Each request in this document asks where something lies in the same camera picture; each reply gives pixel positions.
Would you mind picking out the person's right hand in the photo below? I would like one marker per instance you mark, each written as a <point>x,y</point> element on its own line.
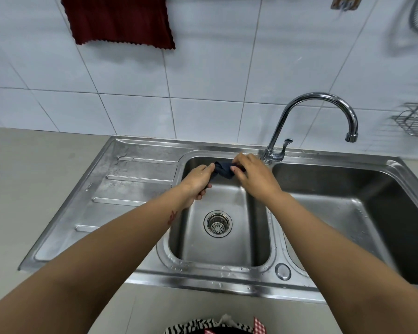
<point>257,177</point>

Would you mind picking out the person's left hand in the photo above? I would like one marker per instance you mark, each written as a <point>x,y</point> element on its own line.
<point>194,181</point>

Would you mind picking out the person's right thumb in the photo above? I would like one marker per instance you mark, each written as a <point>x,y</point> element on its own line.
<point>239,157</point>

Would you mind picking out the person's left thumb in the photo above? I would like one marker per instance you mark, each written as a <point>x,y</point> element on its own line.
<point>206,167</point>

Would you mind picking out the dark blue cloth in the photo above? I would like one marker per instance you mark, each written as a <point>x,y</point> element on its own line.
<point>225,169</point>

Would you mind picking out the person's left forearm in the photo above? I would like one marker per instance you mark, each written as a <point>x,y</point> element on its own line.
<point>87,264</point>

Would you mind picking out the person's right forearm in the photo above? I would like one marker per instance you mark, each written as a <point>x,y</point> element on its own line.
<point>338,267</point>

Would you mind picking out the round metal drain strainer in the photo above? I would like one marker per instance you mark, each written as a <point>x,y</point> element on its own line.
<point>218,223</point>

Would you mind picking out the chrome gooseneck faucet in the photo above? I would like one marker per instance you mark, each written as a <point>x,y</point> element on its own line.
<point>313,100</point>

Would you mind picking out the stainless steel double sink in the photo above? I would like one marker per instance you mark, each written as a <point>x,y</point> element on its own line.
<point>334,212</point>

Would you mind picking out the round sink overflow cap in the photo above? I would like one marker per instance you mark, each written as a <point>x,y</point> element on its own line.
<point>283,272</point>

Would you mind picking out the person's striped and checked clothing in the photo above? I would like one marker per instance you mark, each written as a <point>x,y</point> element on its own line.
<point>216,326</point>

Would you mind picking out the dark red hanging towel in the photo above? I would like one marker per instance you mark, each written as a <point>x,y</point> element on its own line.
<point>120,19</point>

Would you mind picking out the wooden hanging utensil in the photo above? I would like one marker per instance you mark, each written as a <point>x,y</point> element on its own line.
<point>346,2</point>

